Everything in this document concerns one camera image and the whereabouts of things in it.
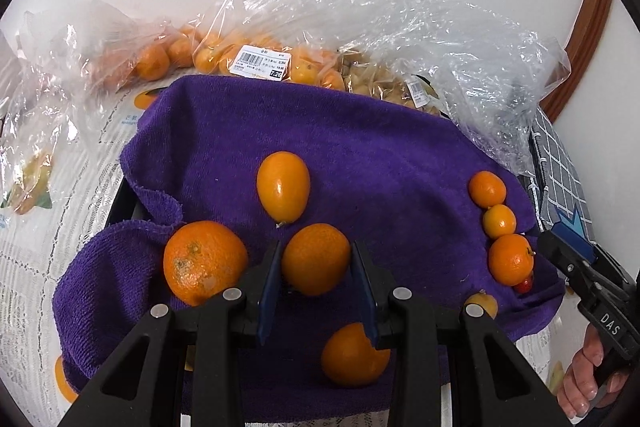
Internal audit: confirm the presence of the rough round orange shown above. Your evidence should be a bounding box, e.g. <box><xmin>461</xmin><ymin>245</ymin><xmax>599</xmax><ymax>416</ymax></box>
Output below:
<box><xmin>163</xmin><ymin>221</ymin><xmax>248</xmax><ymax>307</ymax></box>

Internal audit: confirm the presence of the small mandarin orange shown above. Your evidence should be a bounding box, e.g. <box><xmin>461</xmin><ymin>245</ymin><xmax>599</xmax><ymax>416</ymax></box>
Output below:
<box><xmin>488</xmin><ymin>234</ymin><xmax>535</xmax><ymax>287</ymax></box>

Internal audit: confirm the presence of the orange tangerine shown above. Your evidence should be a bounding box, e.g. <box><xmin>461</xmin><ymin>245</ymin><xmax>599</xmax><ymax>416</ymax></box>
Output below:
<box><xmin>282</xmin><ymin>223</ymin><xmax>350</xmax><ymax>297</ymax></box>

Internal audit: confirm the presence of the small kumquat orange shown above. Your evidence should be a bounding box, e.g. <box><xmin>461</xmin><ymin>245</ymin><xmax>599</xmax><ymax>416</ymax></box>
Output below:
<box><xmin>482</xmin><ymin>204</ymin><xmax>516</xmax><ymax>239</ymax></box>

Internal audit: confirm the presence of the smooth oval orange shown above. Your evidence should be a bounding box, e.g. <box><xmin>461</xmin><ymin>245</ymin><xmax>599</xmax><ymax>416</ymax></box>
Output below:
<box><xmin>256</xmin><ymin>150</ymin><xmax>310</xmax><ymax>227</ymax></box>

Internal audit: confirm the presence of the medium tangerine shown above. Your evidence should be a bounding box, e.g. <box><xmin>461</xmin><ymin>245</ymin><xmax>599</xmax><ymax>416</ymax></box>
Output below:
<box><xmin>468</xmin><ymin>170</ymin><xmax>506</xmax><ymax>209</ymax></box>

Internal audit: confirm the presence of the person's right hand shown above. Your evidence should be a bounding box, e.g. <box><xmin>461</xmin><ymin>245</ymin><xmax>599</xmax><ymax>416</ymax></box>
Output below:
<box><xmin>556</xmin><ymin>324</ymin><xmax>604</xmax><ymax>421</ymax></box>

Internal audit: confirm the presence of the yellow-green small fruit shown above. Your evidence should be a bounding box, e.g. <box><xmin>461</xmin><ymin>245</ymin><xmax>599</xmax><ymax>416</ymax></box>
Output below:
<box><xmin>464</xmin><ymin>291</ymin><xmax>499</xmax><ymax>319</ymax></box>

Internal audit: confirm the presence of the orange near towel edge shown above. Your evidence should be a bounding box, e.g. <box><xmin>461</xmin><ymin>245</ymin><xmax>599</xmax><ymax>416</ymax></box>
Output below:
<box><xmin>320</xmin><ymin>322</ymin><xmax>392</xmax><ymax>387</ymax></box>

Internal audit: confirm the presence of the red cherry tomato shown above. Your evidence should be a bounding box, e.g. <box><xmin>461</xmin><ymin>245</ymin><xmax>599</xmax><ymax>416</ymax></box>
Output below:
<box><xmin>513</xmin><ymin>273</ymin><xmax>534</xmax><ymax>295</ymax></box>

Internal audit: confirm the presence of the grey checked star cushion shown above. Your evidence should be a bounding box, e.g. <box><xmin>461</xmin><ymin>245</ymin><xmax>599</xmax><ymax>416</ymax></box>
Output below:
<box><xmin>522</xmin><ymin>108</ymin><xmax>594</xmax><ymax>243</ymax></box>

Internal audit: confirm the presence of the small orange left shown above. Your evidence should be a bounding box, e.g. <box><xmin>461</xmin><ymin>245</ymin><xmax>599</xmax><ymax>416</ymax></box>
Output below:
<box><xmin>54</xmin><ymin>355</ymin><xmax>78</xmax><ymax>403</ymax></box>

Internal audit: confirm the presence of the purple towel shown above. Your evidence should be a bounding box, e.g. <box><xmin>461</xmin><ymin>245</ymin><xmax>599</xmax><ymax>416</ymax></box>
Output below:
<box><xmin>52</xmin><ymin>76</ymin><xmax>564</xmax><ymax>390</ymax></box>

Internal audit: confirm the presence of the clear plastic fruit bag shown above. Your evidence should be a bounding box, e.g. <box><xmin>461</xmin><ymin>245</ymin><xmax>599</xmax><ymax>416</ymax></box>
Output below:
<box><xmin>198</xmin><ymin>0</ymin><xmax>570</xmax><ymax>174</ymax></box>

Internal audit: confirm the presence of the brown wooden door frame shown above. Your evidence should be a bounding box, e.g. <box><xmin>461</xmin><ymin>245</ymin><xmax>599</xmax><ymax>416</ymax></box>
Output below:
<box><xmin>540</xmin><ymin>0</ymin><xmax>613</xmax><ymax>122</ymax></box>

